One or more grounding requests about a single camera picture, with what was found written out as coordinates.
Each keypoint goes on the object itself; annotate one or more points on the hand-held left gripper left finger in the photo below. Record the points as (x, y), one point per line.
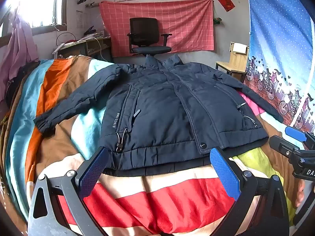
(94, 169)

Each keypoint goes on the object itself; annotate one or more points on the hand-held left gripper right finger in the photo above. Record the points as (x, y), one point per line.
(225, 172)

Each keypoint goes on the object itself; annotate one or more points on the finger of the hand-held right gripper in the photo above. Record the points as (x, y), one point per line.
(295, 133)
(283, 145)

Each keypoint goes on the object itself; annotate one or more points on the navy padded jacket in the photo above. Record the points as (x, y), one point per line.
(160, 108)

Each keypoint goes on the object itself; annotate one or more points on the person's right hand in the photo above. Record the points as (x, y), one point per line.
(300, 193)

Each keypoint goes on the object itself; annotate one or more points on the colourful striped blanket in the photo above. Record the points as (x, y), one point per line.
(167, 201)

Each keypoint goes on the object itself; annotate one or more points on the wooden chair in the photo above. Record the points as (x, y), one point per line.
(236, 62)

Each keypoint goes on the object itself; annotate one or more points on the white sheet on chair back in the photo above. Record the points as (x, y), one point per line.
(240, 48)

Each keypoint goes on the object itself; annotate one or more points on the blue printed curtain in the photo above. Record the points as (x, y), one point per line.
(278, 29)

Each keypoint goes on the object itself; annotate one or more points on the dark cloth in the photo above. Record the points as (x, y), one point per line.
(22, 76)

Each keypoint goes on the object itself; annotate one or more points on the wooden desk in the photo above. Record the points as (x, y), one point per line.
(83, 46)

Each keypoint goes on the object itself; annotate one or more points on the red item on desk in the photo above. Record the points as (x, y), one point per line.
(71, 41)

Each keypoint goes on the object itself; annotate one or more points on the green hanging ornament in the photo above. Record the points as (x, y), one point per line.
(217, 21)

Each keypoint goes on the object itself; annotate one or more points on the black item on desk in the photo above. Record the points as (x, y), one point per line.
(89, 31)

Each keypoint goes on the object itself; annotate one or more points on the pink hanging garment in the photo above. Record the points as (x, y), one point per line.
(17, 49)

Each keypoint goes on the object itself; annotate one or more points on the black office chair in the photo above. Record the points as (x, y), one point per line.
(144, 29)

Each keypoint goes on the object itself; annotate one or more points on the window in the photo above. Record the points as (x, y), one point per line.
(41, 2)

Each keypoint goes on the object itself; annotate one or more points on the red paper wall decoration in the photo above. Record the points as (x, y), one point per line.
(226, 3)

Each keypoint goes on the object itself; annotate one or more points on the pink checked wall cloth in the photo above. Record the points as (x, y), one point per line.
(192, 24)

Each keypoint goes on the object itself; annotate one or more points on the small wall hook rack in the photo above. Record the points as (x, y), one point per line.
(91, 5)

